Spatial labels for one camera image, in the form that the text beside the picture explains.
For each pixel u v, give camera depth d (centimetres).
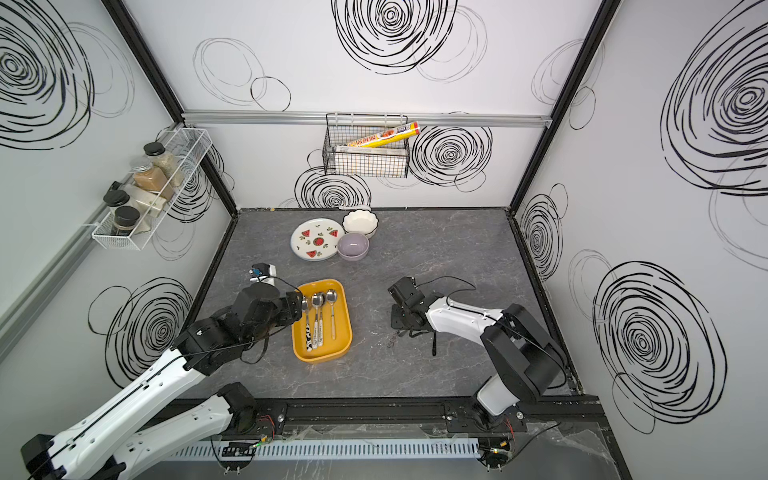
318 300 93
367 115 93
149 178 71
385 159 87
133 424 43
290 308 66
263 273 63
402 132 89
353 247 105
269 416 72
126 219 62
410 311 69
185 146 93
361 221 116
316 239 110
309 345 84
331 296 94
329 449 96
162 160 74
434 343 86
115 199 62
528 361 44
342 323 89
